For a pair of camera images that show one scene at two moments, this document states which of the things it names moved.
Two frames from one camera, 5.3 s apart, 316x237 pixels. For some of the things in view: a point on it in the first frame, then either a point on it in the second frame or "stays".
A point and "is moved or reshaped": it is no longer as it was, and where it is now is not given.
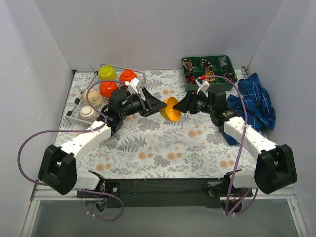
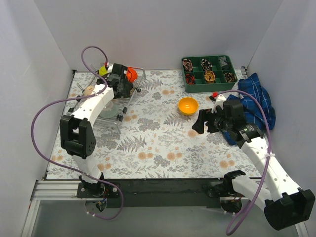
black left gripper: [144, 104] → [126, 89]
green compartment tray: [193, 67] stays
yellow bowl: [168, 112] is moved or reshaped
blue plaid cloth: [260, 114] stays
